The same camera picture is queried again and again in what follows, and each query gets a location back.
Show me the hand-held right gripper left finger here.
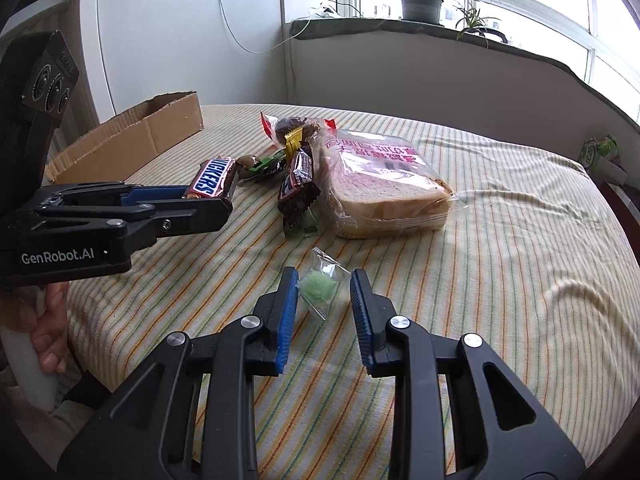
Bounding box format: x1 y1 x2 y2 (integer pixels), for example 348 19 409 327
57 266 301 480

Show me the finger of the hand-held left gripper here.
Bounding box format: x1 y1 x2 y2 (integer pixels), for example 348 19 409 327
44 181 189 208
117 197 235 252

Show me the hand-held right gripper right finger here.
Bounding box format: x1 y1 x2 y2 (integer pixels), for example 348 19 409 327
350 268 586 480

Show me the green candy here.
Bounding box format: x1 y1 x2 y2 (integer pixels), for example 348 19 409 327
297 247 351 320

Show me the brown chocolate bar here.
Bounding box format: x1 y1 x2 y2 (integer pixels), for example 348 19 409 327
182 156 238 202
277 150 322 221

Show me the brown cardboard box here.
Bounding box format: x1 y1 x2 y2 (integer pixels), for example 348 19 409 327
42 91 204 186

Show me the green snack packet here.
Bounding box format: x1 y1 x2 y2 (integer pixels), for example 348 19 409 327
247 152 288 178

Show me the person's left hand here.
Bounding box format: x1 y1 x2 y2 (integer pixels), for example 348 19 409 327
30 281 71 376

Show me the yellow snack packet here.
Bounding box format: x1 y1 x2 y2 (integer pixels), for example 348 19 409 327
277 127 306 153

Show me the bagged sliced bread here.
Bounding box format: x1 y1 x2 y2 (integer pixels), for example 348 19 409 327
310 127 468 240

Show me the striped cloth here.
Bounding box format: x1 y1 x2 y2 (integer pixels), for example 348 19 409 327
65 104 628 466

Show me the white cabinet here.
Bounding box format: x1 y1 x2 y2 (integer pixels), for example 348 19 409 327
97 0 288 116

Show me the green and white box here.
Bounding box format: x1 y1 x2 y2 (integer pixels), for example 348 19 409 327
580 135 628 183

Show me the dark green sill cover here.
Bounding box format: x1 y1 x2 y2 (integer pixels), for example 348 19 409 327
290 16 640 131

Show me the small potted plant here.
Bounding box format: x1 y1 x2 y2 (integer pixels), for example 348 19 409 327
452 0 506 43

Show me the white cable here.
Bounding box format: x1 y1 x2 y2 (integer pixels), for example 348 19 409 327
215 0 301 53

